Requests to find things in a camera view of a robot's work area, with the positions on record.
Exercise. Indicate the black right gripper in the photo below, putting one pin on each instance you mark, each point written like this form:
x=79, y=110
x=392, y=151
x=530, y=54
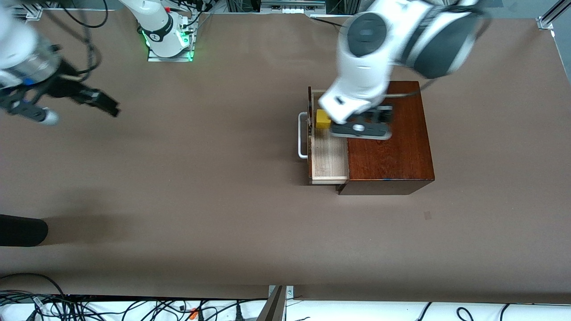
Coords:
x=66, y=87

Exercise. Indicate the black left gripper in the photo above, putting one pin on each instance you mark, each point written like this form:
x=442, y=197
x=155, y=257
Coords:
x=380, y=115

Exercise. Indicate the yellow wooden block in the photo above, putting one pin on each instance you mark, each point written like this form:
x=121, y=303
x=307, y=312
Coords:
x=322, y=120

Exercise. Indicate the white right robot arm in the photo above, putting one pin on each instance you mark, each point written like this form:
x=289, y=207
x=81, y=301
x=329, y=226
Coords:
x=156, y=26

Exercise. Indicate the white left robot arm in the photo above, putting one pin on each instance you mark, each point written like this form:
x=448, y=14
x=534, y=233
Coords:
x=370, y=58

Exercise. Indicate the metal base plate right arm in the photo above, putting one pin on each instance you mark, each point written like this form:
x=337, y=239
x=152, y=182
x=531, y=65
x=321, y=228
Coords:
x=154, y=58

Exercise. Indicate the dark brown wooden cabinet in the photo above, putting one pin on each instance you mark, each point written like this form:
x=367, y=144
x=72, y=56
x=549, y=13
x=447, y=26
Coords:
x=392, y=156

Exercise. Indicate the silver metal device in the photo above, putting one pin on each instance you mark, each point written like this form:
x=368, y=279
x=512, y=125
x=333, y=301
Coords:
x=290, y=6

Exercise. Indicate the black ribbed cylinder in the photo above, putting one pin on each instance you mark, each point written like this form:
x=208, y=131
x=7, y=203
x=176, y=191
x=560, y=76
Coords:
x=22, y=229

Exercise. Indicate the black power plug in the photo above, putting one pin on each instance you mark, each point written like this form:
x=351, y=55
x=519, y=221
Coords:
x=238, y=312

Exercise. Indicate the aluminium frame profile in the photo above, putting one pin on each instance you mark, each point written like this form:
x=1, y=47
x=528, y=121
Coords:
x=545, y=23
x=35, y=11

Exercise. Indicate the small aluminium bracket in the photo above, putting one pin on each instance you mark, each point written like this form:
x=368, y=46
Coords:
x=290, y=292

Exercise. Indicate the dark slanted post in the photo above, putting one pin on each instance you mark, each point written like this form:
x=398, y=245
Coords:
x=273, y=310

